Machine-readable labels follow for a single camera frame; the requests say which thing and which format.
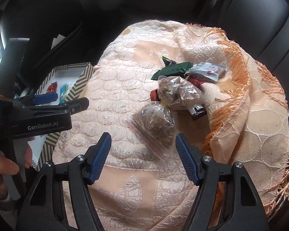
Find zip bag of nuts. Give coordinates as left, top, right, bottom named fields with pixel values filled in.
left=127, top=102, right=176, bottom=161

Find small green black packet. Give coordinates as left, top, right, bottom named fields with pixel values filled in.
left=162, top=56, right=177, bottom=67

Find clear bag of brown snacks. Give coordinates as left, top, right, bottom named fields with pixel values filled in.
left=158, top=76, right=205, bottom=110

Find dark green snack packet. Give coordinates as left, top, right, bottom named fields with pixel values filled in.
left=151, top=62, right=193, bottom=80

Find dark chocolate bar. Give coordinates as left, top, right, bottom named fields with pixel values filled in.
left=188, top=105, right=207, bottom=121

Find white barcode snack packet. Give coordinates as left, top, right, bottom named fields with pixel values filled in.
left=185, top=62, right=226, bottom=82

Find red candy wrapper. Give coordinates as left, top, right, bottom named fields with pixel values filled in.
left=150, top=76, right=205, bottom=104

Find person's left hand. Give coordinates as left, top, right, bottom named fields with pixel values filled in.
left=0, top=143, right=36, bottom=202

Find red snack in box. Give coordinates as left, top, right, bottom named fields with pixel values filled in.
left=46, top=82, right=58, bottom=93

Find blue candy in box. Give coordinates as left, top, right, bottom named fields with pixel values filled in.
left=59, top=82, right=72, bottom=103

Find striped cardboard box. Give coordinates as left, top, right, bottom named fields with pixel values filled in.
left=29, top=63, right=94, bottom=171

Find white paper sheet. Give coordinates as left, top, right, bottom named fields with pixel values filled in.
left=51, top=34, right=66, bottom=49

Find black car seat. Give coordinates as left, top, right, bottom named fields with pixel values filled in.
left=0, top=0, right=289, bottom=230

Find peach embroidered fringed cloth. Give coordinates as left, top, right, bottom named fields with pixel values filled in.
left=53, top=20, right=289, bottom=230

